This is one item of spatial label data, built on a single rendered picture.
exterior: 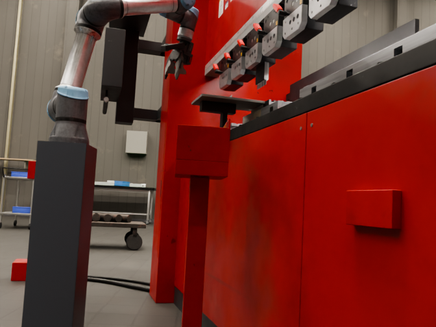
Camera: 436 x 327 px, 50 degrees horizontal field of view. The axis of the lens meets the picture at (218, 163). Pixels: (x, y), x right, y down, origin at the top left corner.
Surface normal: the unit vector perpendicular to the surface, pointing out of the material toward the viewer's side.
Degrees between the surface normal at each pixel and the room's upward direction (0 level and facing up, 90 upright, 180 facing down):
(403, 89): 90
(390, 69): 90
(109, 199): 90
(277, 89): 90
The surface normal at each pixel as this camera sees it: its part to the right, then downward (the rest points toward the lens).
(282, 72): 0.29, -0.07
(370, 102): -0.96, -0.07
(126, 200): 0.04, -0.08
